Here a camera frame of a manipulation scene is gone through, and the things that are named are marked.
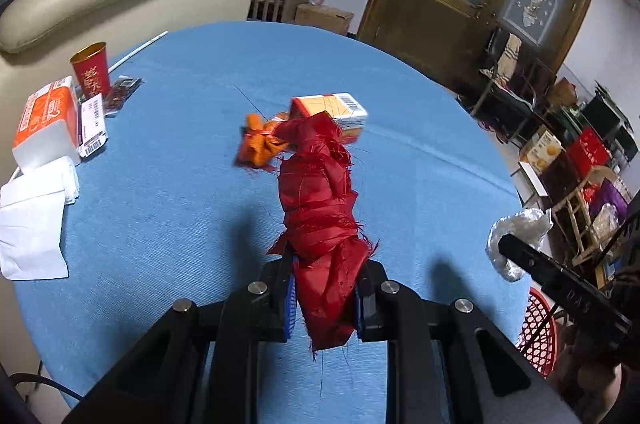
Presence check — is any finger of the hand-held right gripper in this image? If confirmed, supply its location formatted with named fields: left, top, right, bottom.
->
left=498, top=233, right=562, bottom=293

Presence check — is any brown cardboard box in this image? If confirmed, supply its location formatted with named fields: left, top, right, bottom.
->
left=294, top=2, right=355, bottom=35

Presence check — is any red frayed cloth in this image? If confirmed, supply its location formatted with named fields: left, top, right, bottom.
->
left=266, top=113, right=378, bottom=362

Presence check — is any orange white tissue packet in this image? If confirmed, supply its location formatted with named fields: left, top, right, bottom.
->
left=11, top=75, right=82, bottom=168

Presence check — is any bamboo chair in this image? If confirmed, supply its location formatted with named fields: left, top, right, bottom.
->
left=550, top=166, right=621, bottom=267

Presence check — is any black cable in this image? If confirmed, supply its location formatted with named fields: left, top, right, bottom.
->
left=10, top=372, right=83, bottom=405

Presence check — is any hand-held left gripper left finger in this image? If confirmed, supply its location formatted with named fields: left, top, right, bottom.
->
left=62, top=254, right=297, bottom=424

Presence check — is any dark small packet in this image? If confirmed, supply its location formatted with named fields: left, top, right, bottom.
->
left=102, top=76, right=143, bottom=117

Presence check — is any red paper cup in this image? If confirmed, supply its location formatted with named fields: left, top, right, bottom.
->
left=69, top=42, right=112, bottom=99

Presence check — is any red gift box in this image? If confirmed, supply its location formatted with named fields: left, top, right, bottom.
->
left=565, top=126, right=612, bottom=177

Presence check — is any blue tablecloth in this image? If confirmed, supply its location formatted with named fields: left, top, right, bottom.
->
left=10, top=21, right=533, bottom=424

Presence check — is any purple bag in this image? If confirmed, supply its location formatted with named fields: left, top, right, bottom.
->
left=590, top=179, right=628, bottom=225

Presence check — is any dark wooden chair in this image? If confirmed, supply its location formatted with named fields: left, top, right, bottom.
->
left=520, top=58, right=558, bottom=115

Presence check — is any orange printed cardboard box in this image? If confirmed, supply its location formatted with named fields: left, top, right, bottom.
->
left=519, top=126, right=563, bottom=175

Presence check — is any folded white tissue pile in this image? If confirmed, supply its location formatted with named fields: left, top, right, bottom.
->
left=47, top=155, right=81, bottom=206

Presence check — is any white barcode label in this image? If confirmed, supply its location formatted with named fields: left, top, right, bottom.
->
left=77, top=95, right=110, bottom=159

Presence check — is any red plastic basket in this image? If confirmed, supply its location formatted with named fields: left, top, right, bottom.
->
left=517, top=286, right=560, bottom=377

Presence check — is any white paper tissue sheet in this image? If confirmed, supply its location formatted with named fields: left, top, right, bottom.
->
left=0, top=178, right=69, bottom=281

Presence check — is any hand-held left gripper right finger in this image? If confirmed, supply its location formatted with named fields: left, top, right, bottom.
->
left=354, top=260, right=581, bottom=424

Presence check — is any thin white stick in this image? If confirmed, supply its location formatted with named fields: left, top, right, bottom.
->
left=107, top=31, right=169, bottom=74

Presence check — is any person's right hand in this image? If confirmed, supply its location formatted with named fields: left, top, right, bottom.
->
left=555, top=326, right=640, bottom=424

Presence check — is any orange cloth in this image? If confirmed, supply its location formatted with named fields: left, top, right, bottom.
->
left=232, top=113, right=293, bottom=169

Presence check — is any black monitor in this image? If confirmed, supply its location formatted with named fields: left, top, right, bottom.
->
left=582, top=96, right=638, bottom=149

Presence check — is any small cardboard box with barcode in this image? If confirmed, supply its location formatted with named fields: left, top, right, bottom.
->
left=290, top=92, right=369, bottom=142

